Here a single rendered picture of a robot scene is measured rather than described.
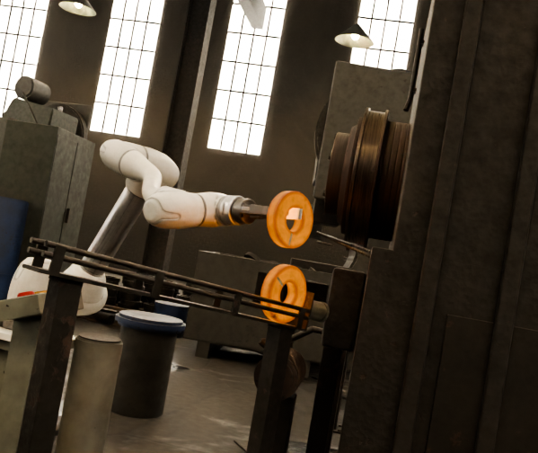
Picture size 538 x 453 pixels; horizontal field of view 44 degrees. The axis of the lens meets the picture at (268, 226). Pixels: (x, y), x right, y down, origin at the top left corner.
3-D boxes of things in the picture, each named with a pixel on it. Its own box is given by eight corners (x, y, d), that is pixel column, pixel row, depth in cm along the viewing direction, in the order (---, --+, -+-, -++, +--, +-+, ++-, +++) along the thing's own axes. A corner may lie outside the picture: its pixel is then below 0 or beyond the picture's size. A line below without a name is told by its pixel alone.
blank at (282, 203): (318, 201, 187) (309, 200, 190) (283, 183, 177) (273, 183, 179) (306, 254, 185) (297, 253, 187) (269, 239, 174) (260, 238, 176)
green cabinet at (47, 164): (-29, 305, 523) (6, 119, 529) (18, 301, 592) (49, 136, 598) (26, 316, 515) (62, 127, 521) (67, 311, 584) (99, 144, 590)
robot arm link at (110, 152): (126, 141, 231) (155, 153, 241) (100, 128, 242) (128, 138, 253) (111, 176, 232) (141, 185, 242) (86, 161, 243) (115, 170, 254)
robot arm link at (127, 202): (38, 296, 267) (83, 302, 284) (53, 322, 257) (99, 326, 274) (133, 135, 249) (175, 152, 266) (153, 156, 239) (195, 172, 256)
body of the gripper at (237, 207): (248, 226, 199) (270, 226, 193) (227, 221, 193) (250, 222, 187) (251, 200, 200) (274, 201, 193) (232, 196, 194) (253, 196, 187)
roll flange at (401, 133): (392, 254, 246) (411, 130, 248) (394, 250, 200) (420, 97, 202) (365, 249, 248) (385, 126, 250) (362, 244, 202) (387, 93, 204)
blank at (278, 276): (286, 334, 179) (276, 332, 182) (313, 290, 187) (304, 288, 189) (260, 298, 170) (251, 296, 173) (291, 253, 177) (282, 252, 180)
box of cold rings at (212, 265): (324, 363, 540) (340, 267, 544) (323, 381, 458) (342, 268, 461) (201, 340, 551) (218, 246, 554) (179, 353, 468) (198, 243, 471)
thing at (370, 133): (365, 249, 248) (385, 126, 250) (362, 244, 202) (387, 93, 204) (348, 246, 249) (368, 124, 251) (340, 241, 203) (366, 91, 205)
